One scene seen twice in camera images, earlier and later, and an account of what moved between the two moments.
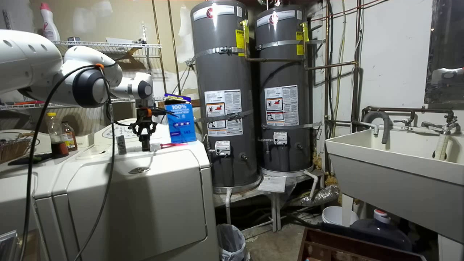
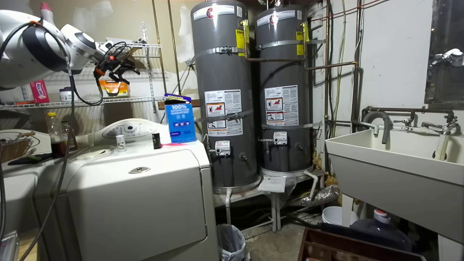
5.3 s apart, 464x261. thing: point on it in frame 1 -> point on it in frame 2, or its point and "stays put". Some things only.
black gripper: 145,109 -> 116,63
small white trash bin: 231,243 stays put
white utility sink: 415,176 stays put
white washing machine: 158,208 stays put
